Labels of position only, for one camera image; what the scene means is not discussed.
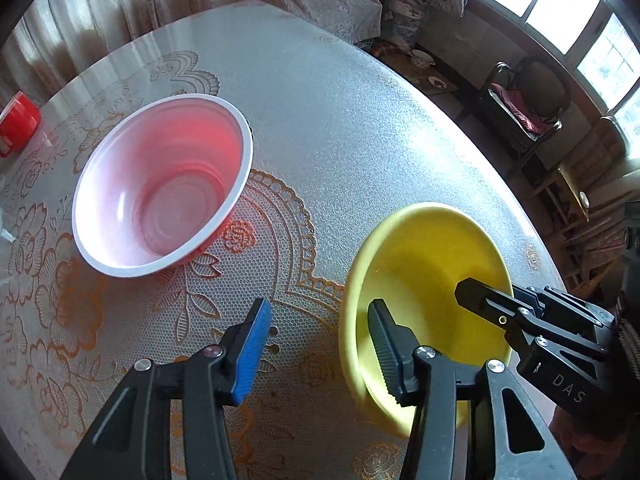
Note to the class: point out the red ceramic mug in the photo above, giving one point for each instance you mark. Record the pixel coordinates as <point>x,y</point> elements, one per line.
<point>20,120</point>

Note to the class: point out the floor mat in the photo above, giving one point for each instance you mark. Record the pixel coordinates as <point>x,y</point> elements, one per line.
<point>399,61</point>

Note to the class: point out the yellow plastic bowl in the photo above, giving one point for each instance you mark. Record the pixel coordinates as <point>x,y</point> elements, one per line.
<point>413,260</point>

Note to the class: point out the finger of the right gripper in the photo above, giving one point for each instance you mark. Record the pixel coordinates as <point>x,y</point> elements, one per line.
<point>498,308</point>

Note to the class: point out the right hand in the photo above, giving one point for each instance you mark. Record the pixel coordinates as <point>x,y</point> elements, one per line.
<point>594,458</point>

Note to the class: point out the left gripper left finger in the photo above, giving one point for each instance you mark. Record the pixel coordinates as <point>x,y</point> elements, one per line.
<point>218,376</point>

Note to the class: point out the pet food bowl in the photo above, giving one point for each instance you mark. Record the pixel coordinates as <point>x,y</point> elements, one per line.
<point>421,59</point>

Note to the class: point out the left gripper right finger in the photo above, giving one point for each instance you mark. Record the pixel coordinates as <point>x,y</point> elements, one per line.
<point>426,379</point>

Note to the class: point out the red plastic bowl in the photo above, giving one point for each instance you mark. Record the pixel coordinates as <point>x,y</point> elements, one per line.
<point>161,185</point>

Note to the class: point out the dark wooden armchair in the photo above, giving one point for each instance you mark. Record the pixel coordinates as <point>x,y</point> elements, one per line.
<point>546,91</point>

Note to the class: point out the printed sack bag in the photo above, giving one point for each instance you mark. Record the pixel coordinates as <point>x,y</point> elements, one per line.
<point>401,22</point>

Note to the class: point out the lace floral tablecloth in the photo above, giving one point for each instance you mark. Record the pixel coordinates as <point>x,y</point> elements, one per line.
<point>340,142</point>

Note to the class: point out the wooden side table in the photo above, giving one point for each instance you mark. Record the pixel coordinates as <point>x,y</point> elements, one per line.
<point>572,214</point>

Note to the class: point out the small pet dish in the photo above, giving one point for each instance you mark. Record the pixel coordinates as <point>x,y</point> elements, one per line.
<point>437,82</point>

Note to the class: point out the pink chair cushion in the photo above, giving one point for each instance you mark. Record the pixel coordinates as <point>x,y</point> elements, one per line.
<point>514,102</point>

